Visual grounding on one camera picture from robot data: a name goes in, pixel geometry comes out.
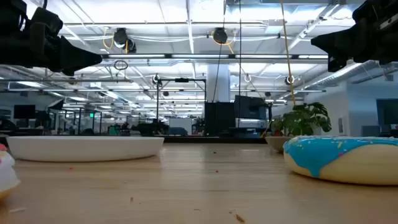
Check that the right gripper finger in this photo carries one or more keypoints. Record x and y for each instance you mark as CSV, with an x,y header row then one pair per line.
x,y
332,63
339,42

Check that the white sprinkled donut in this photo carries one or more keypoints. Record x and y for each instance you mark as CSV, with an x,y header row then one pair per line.
x,y
6,174

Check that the black computer monitor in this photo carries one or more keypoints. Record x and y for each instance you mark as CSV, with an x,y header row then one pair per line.
x,y
24,111
388,111

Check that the potted green plant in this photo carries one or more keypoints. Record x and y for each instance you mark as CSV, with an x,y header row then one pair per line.
x,y
303,119

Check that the white round plate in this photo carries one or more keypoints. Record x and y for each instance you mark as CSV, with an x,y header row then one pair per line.
x,y
84,149

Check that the large black printer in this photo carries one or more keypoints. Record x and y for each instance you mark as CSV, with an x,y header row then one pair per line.
x,y
250,109

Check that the small cream bowl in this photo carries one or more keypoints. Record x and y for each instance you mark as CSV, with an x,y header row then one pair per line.
x,y
276,143

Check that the blue iced donut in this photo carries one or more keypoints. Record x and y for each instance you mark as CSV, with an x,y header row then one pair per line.
x,y
351,165

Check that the white building pillar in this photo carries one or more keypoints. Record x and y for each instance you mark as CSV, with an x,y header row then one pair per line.
x,y
218,82

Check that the long ceiling light bar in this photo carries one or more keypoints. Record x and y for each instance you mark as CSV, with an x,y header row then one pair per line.
x,y
199,56

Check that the white board panel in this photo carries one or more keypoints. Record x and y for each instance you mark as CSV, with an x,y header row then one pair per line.
x,y
180,126

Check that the black cabinet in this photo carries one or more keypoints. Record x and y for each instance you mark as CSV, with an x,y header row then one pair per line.
x,y
219,119

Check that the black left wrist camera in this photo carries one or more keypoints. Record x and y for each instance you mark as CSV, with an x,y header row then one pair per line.
x,y
46,20

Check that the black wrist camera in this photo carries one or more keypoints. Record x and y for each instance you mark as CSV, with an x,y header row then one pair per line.
x,y
379,7
46,20

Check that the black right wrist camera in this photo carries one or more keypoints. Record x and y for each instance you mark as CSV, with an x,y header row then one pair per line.
x,y
379,7

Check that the black gantry frame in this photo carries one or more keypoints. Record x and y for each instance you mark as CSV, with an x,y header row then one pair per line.
x,y
157,105

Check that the black table frame rail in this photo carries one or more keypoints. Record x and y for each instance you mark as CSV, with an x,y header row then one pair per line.
x,y
214,140

